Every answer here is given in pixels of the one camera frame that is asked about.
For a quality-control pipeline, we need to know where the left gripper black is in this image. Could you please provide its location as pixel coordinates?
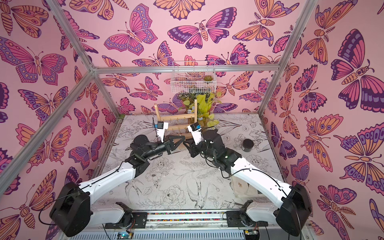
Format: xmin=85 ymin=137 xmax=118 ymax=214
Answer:
xmin=142 ymin=136 xmax=184 ymax=162

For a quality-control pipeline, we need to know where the wooden jewelry display stand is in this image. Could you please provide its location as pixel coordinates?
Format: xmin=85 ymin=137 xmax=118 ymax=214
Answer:
xmin=154 ymin=97 xmax=198 ymax=133

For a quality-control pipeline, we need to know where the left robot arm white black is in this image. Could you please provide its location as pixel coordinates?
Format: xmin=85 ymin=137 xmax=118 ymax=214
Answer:
xmin=50 ymin=135 xmax=186 ymax=237

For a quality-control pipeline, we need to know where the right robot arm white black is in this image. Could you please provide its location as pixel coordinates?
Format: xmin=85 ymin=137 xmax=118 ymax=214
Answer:
xmin=184 ymin=126 xmax=312 ymax=237

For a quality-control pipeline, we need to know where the potted green plant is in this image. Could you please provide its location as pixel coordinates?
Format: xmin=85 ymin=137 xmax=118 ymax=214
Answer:
xmin=177 ymin=93 xmax=219 ymax=128

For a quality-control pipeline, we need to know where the small black cylinder jar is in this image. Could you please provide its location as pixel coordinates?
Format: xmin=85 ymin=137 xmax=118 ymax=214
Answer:
xmin=241 ymin=139 xmax=255 ymax=153

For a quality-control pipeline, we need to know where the small succulent in basket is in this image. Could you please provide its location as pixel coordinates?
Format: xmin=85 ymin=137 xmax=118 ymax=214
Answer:
xmin=204 ymin=76 xmax=214 ymax=82

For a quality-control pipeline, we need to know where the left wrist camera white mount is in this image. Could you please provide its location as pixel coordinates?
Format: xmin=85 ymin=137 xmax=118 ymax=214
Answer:
xmin=155 ymin=121 xmax=169 ymax=143

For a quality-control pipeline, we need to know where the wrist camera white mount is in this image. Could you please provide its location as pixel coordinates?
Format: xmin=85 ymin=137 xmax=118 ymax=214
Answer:
xmin=155 ymin=121 xmax=169 ymax=143
xmin=188 ymin=122 xmax=203 ymax=145

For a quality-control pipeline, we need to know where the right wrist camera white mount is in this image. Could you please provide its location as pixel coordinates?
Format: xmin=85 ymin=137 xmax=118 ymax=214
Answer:
xmin=188 ymin=122 xmax=203 ymax=145

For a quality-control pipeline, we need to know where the white wire basket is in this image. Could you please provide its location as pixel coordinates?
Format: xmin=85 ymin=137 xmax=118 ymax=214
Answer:
xmin=170 ymin=60 xmax=217 ymax=94

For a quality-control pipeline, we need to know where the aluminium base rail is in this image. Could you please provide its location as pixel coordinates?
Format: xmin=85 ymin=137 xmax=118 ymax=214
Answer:
xmin=73 ymin=210 xmax=296 ymax=240

